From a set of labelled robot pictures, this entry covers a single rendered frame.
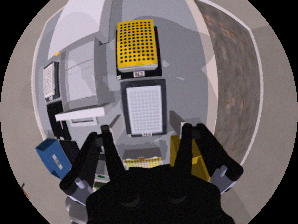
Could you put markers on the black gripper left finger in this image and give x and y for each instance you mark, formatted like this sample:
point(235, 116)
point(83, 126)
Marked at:
point(78, 182)

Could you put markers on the grey bench mat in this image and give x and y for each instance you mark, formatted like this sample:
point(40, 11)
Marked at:
point(183, 67)

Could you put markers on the black multiwell plate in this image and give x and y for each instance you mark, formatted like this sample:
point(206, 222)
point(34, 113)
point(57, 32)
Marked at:
point(57, 129)

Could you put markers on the yellow waste bin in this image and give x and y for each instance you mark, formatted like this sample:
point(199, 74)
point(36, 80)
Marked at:
point(198, 165)

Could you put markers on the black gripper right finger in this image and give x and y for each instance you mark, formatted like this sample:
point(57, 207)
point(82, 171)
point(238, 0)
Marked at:
point(222, 169)

